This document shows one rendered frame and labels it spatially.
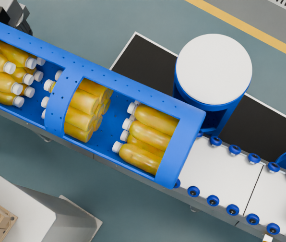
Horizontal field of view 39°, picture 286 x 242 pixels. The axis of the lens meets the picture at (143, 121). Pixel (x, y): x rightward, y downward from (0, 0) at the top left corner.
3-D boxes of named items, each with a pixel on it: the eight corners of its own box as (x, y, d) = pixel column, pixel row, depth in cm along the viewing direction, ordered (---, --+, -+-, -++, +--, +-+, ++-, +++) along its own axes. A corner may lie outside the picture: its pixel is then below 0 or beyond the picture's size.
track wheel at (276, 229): (281, 230, 139) (282, 226, 141) (269, 224, 140) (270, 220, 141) (276, 237, 142) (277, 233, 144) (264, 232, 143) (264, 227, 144)
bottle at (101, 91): (104, 88, 138) (60, 68, 140) (98, 106, 139) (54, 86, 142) (111, 85, 144) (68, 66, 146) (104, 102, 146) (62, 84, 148)
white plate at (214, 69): (178, 31, 154) (177, 33, 155) (174, 102, 147) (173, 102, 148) (252, 35, 153) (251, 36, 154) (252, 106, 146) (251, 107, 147)
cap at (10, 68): (12, 61, 142) (17, 63, 142) (10, 71, 144) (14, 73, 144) (5, 63, 139) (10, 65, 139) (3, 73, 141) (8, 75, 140)
